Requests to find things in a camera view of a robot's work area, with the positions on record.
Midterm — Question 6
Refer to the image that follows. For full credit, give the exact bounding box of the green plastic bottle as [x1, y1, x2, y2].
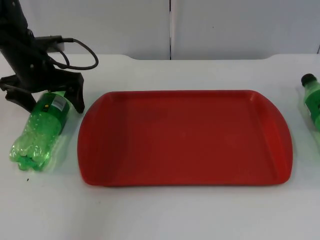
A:
[8, 90, 75, 173]
[300, 73, 320, 131]

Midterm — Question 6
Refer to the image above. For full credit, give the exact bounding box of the black cable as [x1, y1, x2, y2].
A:
[46, 37, 99, 70]

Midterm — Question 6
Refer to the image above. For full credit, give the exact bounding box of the red tray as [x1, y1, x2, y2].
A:
[77, 89, 294, 187]

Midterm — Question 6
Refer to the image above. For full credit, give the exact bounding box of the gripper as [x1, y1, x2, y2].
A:
[0, 29, 85, 114]

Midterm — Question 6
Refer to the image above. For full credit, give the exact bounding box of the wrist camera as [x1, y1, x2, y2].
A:
[33, 35, 66, 54]

